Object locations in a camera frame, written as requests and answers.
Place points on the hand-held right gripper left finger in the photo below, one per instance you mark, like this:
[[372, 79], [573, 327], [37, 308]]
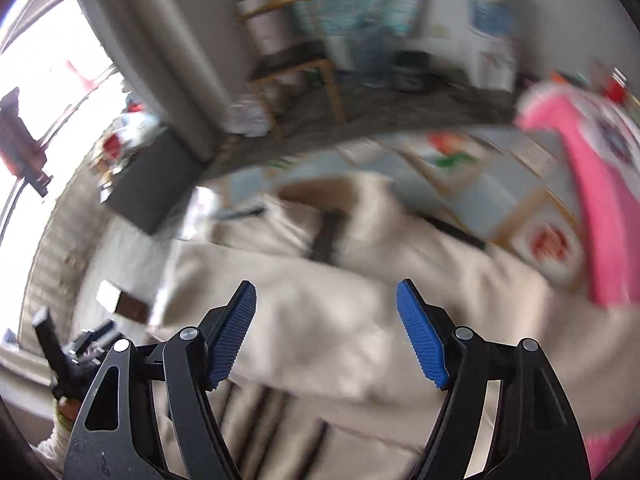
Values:
[[232, 332]]

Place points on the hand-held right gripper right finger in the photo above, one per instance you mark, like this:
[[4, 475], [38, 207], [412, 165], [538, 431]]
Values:
[[420, 335]]

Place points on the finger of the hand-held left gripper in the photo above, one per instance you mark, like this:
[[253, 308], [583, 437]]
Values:
[[46, 332]]

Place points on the cream sweatshirt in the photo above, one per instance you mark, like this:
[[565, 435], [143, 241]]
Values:
[[350, 310]]

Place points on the grey cabinet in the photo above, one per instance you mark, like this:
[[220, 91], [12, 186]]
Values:
[[155, 180]]

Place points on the fruit print tablecloth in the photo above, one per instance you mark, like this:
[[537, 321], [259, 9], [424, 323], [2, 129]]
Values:
[[490, 175]]

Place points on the dark red hanging garment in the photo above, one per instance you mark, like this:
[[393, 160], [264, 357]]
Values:
[[20, 145]]

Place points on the white crumpled plastic bag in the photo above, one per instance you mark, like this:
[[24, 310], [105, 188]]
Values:
[[247, 115]]

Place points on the pink floral blanket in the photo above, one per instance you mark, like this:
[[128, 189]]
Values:
[[600, 185]]

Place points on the black waste bin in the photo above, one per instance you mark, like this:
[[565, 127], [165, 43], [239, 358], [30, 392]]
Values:
[[411, 70]]

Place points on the white water dispenser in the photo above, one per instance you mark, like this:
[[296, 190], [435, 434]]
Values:
[[495, 67]]

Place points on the empty clear water jug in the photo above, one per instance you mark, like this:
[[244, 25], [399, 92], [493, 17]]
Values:
[[372, 57]]

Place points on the wooden chair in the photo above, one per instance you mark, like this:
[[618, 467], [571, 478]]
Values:
[[300, 55]]

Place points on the beige curtain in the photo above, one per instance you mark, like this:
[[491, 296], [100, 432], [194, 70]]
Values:
[[170, 45]]

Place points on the blue water bottle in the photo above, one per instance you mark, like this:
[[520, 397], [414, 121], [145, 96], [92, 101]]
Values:
[[489, 2]]

